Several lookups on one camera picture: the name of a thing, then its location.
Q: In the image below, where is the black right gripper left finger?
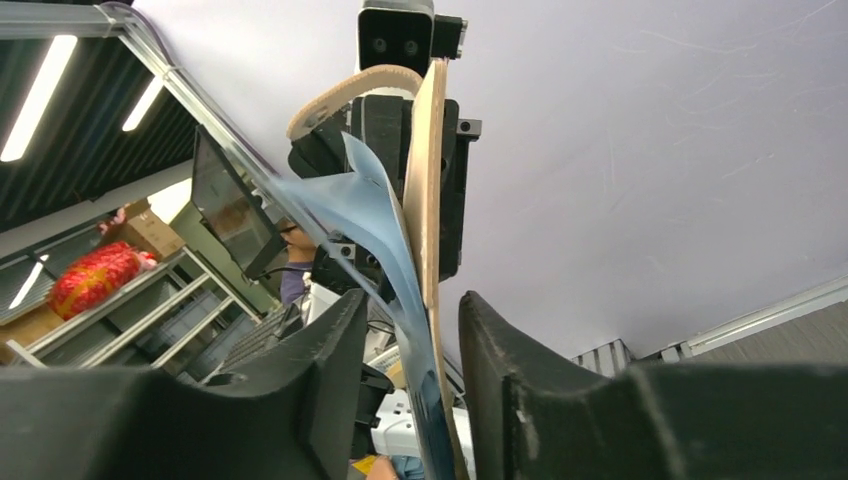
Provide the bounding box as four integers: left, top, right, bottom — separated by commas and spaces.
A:
1, 290, 367, 479

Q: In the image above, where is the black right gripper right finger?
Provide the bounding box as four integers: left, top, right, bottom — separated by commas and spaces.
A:
459, 291, 847, 479

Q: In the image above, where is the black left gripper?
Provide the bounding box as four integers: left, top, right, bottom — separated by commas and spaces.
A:
288, 95, 482, 281

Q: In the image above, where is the metal storage shelf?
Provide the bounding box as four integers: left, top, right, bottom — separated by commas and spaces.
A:
1, 247, 261, 368

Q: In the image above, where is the red patterned bag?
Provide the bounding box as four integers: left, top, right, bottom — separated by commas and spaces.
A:
47, 241, 158, 321

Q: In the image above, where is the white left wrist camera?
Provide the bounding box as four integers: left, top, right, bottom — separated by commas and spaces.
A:
357, 0, 468, 77

